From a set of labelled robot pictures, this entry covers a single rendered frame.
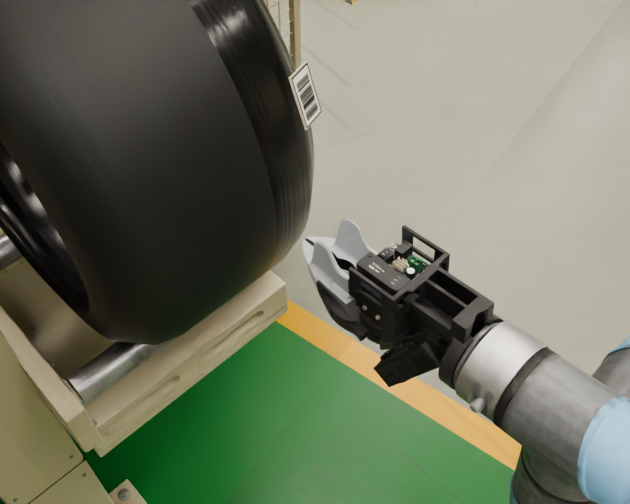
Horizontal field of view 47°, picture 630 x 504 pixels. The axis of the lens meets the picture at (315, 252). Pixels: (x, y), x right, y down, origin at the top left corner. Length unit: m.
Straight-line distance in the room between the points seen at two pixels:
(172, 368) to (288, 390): 0.96
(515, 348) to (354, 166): 1.94
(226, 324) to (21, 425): 0.32
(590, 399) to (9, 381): 0.73
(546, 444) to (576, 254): 1.82
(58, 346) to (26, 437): 0.14
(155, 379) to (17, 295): 0.32
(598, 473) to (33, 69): 0.54
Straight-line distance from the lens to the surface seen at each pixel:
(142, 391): 1.04
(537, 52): 3.08
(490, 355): 0.58
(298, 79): 0.76
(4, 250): 1.18
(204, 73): 0.70
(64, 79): 0.66
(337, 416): 1.95
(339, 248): 0.71
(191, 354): 1.06
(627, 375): 0.71
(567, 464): 0.57
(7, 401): 1.06
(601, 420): 0.56
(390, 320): 0.61
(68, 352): 1.18
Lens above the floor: 1.77
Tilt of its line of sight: 52 degrees down
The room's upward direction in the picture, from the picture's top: straight up
